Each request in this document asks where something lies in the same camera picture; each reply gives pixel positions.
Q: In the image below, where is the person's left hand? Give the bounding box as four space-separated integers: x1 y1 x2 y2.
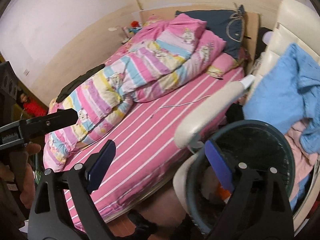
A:
1 143 41 209

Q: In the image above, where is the pink striped bed mattress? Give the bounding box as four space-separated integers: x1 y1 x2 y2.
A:
64 67 244 222

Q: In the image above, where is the cream leather office chair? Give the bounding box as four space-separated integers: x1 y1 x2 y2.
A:
173 0 319 234

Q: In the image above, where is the dark blue pillow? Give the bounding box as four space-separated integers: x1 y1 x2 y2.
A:
175 5 245 60

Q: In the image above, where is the red dressed doll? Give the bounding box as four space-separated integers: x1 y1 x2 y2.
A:
19 92 47 117

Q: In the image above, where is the black cloth on quilt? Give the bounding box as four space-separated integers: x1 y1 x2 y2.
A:
56 64 105 103

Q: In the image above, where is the dark teal trash bin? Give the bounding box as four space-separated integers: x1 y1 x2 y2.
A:
187 120 295 237

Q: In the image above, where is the pink garment on chair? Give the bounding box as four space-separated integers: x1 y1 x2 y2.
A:
284 119 318 210

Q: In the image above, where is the colourful toy on bed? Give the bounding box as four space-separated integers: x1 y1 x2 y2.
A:
122 21 142 38

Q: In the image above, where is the light blue knitted garment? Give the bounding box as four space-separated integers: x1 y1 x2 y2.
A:
242 43 319 153

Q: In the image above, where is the pink small pillow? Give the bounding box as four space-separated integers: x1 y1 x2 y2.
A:
206 53 245 80

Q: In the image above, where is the pink cartoon striped quilt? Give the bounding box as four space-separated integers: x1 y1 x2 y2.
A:
43 14 226 171

